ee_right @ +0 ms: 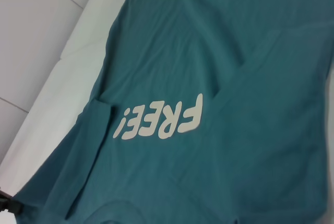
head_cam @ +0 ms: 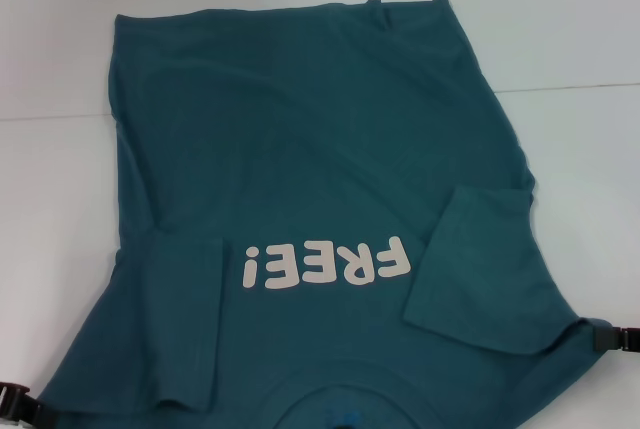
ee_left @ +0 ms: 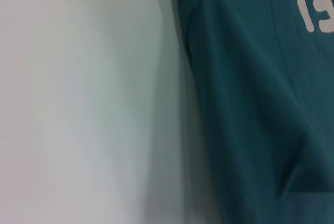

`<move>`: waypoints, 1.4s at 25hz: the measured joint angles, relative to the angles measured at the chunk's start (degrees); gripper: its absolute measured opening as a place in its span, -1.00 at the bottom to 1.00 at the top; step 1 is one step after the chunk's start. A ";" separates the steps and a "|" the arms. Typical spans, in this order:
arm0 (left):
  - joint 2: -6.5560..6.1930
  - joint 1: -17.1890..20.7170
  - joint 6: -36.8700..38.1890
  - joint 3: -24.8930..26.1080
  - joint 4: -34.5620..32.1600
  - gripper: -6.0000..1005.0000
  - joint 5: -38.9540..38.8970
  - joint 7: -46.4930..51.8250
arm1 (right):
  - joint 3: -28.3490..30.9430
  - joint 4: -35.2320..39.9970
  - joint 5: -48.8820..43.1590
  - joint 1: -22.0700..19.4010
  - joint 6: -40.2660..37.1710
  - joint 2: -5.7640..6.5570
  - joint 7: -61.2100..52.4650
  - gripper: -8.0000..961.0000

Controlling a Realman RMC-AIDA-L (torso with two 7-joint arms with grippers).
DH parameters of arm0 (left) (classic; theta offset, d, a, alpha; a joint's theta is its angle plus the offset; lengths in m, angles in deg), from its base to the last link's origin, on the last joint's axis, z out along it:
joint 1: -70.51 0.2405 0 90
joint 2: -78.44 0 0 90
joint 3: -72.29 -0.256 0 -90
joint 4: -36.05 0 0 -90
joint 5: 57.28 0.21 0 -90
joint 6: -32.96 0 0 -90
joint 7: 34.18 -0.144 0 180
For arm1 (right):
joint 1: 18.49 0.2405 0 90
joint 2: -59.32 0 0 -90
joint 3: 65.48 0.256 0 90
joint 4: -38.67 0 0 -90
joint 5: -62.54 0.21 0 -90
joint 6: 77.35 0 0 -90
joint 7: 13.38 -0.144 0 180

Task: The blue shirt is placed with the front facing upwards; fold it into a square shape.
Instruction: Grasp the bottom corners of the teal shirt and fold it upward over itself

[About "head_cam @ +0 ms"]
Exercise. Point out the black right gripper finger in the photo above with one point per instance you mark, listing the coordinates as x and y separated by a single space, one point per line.
617 339

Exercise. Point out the teal t-shirt with FREE print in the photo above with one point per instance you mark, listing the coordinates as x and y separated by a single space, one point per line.
300 149

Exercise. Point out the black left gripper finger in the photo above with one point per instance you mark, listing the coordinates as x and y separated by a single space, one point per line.
22 401

